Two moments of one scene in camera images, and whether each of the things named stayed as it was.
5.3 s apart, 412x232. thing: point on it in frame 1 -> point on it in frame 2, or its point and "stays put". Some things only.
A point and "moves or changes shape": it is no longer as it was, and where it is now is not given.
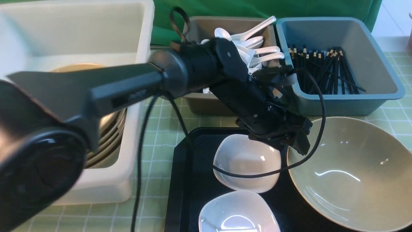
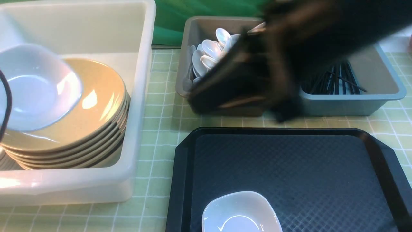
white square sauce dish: (238, 154) moves or changes shape
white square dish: (238, 211) stays put
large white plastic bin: (40, 35) stays put
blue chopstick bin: (356, 36) stays put
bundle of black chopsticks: (332, 67) stays put
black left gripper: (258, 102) -> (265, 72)
